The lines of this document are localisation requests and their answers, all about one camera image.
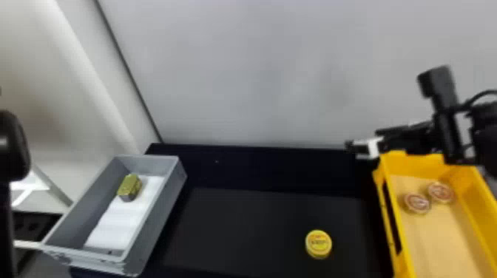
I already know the brown can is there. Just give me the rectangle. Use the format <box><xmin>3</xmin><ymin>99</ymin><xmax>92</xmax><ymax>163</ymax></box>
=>
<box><xmin>402</xmin><ymin>191</ymin><xmax>432</xmax><ymax>216</ymax></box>
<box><xmin>426</xmin><ymin>180</ymin><xmax>456</xmax><ymax>205</ymax></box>

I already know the yellow can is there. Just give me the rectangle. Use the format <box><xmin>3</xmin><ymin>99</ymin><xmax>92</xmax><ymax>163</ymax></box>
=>
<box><xmin>304</xmin><ymin>229</ymin><xmax>334</xmax><ymax>260</ymax></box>

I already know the gold block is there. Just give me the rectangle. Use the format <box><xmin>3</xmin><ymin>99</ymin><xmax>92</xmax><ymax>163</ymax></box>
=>
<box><xmin>116</xmin><ymin>173</ymin><xmax>143</xmax><ymax>203</ymax></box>

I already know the white foam insert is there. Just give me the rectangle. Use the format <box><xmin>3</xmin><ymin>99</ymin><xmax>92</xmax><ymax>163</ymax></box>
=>
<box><xmin>83</xmin><ymin>174</ymin><xmax>166</xmax><ymax>251</ymax></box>

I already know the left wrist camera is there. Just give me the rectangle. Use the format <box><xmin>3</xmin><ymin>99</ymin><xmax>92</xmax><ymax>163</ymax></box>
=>
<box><xmin>0</xmin><ymin>109</ymin><xmax>33</xmax><ymax>278</ymax></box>

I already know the black cable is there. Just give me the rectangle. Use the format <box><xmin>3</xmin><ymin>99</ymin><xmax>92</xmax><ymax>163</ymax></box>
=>
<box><xmin>460</xmin><ymin>89</ymin><xmax>497</xmax><ymax>110</ymax></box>

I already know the grey box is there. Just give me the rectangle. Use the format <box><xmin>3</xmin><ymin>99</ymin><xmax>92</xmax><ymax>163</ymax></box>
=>
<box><xmin>40</xmin><ymin>154</ymin><xmax>188</xmax><ymax>278</ymax></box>

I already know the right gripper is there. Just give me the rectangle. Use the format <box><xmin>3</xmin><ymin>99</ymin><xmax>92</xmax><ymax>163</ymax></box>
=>
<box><xmin>344</xmin><ymin>120</ymin><xmax>444</xmax><ymax>161</ymax></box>

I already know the yellow box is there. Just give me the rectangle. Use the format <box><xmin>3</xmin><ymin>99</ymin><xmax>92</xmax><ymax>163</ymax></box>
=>
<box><xmin>371</xmin><ymin>149</ymin><xmax>497</xmax><ymax>278</ymax></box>

